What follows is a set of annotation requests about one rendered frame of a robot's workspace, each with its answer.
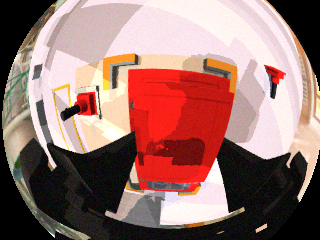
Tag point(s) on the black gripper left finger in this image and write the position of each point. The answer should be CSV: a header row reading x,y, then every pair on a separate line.
x,y
104,172

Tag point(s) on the red car hood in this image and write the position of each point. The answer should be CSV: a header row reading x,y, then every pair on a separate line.
x,y
179,129

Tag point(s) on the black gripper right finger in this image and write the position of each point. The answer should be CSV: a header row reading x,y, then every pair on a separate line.
x,y
244,173

